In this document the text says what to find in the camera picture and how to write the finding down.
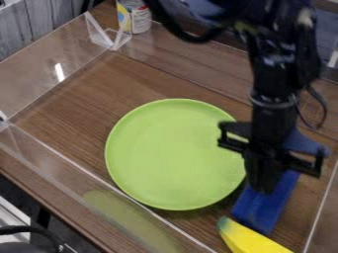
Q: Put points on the yellow green banana toy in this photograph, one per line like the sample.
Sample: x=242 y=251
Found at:
x=245 y=240

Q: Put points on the green round plate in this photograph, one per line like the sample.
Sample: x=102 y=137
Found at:
x=164 y=158

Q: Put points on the clear acrylic enclosure wall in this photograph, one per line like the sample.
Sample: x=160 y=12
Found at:
x=67 y=88

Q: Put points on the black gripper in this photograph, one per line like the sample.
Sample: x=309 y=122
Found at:
x=272 y=144

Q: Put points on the white labelled can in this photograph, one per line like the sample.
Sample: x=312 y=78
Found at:
x=134 y=16

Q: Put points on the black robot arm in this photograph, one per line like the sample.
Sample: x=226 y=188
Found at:
x=278 y=29

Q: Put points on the blue star-shaped block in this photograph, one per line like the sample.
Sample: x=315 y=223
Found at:
x=258 y=210

